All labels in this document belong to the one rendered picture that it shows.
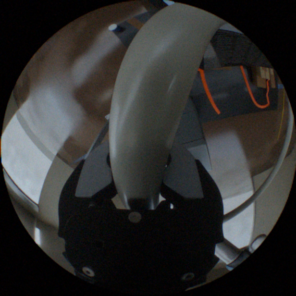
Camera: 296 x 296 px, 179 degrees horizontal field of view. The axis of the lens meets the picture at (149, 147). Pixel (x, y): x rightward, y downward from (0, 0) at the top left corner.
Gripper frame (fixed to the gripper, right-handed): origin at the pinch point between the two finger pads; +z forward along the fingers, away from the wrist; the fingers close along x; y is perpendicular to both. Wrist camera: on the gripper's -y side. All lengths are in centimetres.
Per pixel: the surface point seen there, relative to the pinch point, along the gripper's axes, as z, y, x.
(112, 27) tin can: 91, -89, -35
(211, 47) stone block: 30, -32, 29
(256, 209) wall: -22, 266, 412
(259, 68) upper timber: 55, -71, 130
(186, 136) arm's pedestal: 55, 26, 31
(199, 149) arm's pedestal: 42, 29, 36
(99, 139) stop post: 108, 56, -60
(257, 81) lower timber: 68, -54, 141
